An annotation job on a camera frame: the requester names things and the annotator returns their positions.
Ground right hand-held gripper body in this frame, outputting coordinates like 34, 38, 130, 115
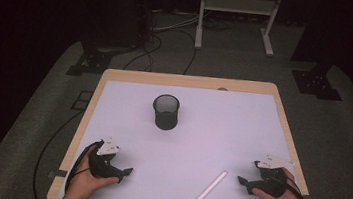
249, 152, 296, 199

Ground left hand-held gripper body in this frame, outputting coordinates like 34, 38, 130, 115
86, 134, 129, 182

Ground white stick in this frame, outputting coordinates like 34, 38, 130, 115
192, 166, 229, 199

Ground black mesh pen holder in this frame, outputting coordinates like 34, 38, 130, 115
149, 92, 182, 133

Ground person's left hand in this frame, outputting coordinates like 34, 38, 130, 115
62, 141, 124, 199

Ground black stand base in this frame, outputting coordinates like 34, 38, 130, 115
65, 46, 114, 81
289, 67, 346, 102

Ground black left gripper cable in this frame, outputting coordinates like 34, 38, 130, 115
63, 137, 104, 196

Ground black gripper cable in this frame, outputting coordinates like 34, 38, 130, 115
63, 137, 104, 196
282, 176, 311, 199

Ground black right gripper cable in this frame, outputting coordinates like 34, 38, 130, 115
282, 176, 311, 199

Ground black floor cable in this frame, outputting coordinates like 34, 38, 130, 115
121, 29, 165, 75
30, 104, 86, 199

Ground white floor cables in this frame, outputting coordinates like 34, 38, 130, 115
151, 7, 202, 38

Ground white metal table frame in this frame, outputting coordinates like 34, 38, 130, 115
193, 0, 284, 60

